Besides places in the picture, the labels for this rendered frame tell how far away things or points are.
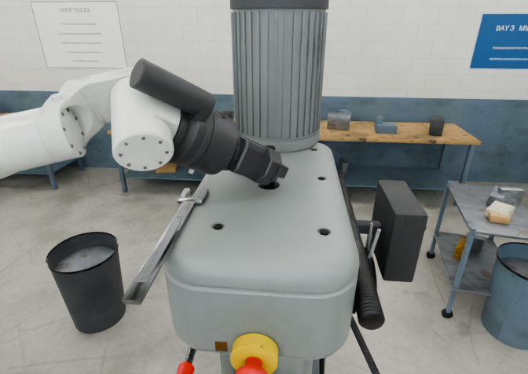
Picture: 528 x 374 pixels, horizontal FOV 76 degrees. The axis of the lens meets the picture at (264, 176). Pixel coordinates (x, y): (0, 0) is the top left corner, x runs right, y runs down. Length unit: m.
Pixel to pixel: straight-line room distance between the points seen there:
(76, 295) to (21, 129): 2.42
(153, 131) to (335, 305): 0.29
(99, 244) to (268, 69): 2.55
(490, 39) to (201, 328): 5.08
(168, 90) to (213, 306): 0.26
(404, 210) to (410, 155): 4.43
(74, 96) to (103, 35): 4.95
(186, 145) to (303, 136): 0.36
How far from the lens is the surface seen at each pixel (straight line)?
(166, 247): 0.44
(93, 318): 2.97
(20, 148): 0.45
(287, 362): 0.73
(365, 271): 0.55
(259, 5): 0.68
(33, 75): 6.09
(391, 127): 4.41
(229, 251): 0.43
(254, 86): 0.70
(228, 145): 0.45
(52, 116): 0.44
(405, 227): 0.90
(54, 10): 5.71
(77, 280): 2.71
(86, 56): 5.56
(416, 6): 4.93
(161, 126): 0.39
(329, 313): 0.45
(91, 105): 0.47
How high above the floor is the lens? 2.15
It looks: 25 degrees down
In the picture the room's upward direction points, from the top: straight up
